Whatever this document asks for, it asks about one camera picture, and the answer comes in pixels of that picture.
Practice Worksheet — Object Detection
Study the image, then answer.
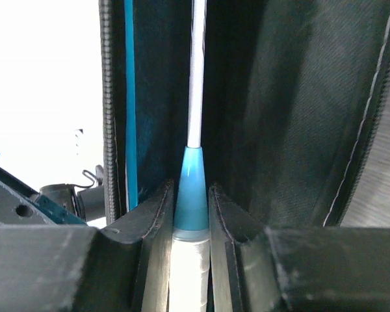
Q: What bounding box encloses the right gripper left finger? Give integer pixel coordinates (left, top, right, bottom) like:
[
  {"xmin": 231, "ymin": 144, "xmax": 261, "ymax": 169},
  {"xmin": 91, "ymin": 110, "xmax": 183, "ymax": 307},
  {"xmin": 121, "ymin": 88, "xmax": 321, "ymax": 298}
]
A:
[{"xmin": 0, "ymin": 180, "xmax": 174, "ymax": 311}]

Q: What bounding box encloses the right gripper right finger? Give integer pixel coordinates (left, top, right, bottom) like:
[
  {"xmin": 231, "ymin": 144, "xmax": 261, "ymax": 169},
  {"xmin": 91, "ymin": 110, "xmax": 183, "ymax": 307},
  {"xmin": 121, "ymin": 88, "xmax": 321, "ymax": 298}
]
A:
[{"xmin": 209, "ymin": 185, "xmax": 390, "ymax": 311}]

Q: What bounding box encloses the blue badminton racket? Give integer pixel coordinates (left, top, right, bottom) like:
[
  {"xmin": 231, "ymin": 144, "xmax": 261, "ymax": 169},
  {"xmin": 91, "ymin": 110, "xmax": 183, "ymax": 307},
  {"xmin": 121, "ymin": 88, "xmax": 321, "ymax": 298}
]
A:
[{"xmin": 168, "ymin": 1, "xmax": 210, "ymax": 311}]

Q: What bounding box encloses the blue racket bag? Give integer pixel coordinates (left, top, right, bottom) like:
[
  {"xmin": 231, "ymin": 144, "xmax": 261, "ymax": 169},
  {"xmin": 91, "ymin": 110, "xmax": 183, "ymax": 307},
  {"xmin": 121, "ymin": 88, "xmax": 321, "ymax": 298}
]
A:
[{"xmin": 99, "ymin": 1, "xmax": 390, "ymax": 226}]

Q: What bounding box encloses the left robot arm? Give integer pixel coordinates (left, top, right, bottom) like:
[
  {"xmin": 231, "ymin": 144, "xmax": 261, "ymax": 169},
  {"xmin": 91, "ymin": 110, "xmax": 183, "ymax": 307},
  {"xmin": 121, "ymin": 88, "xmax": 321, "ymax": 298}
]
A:
[{"xmin": 0, "ymin": 167, "xmax": 105, "ymax": 225}]

